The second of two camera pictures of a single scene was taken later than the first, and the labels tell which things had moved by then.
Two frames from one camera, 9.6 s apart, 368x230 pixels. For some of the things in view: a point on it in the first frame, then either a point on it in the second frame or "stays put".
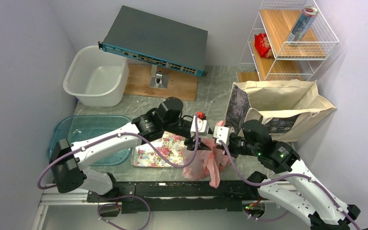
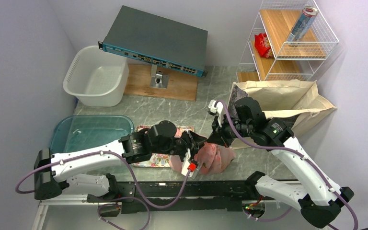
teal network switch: [143, 36] stays put
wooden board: [182, 85] stays put
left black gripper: [189, 142] to [197, 142]
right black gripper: [235, 155] to [219, 135]
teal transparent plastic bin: [77, 128] stays put
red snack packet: [262, 45] stays put
